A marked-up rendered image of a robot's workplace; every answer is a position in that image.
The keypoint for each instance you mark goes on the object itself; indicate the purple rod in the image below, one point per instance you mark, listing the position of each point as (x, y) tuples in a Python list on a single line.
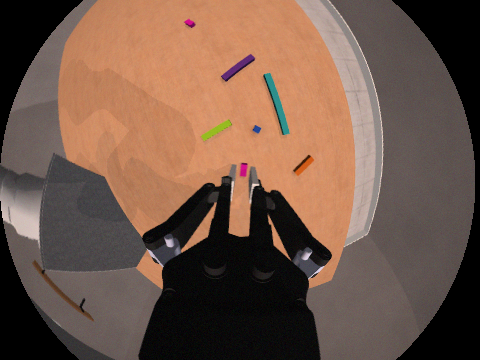
[(238, 67)]

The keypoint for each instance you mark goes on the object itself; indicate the small magenta block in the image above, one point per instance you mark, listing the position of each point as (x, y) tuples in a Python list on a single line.
[(243, 170), (190, 23)]

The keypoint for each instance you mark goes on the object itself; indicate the small blue cube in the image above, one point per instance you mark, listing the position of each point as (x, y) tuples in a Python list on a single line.
[(256, 129)]

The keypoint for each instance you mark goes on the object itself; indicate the turquoise rod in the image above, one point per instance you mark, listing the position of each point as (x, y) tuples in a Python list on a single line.
[(277, 103)]

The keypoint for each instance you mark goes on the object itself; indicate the lime green rod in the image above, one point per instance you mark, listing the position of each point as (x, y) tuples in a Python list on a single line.
[(216, 130)]

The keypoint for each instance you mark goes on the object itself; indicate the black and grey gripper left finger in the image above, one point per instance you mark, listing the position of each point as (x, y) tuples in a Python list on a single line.
[(162, 241)]

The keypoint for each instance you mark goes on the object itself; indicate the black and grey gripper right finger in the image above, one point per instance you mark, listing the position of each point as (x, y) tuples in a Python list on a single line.
[(303, 249)]

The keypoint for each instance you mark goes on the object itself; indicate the orange rod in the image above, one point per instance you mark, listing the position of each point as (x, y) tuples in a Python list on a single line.
[(303, 165)]

